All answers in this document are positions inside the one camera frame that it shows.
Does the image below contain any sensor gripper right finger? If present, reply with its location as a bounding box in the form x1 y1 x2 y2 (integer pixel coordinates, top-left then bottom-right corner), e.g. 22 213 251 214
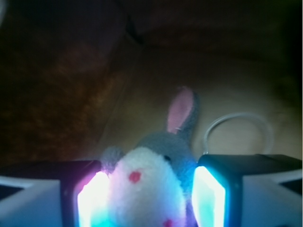
192 155 303 227

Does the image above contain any sensor gripper left finger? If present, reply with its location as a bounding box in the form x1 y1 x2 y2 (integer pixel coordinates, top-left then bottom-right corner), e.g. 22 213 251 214
0 160 109 227

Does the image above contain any gray plush bunny toy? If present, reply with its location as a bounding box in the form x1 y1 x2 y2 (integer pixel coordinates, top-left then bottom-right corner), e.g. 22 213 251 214
101 87 199 227

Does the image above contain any brown paper bag bin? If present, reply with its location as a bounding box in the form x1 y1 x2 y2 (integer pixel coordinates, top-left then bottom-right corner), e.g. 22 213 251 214
0 0 303 166

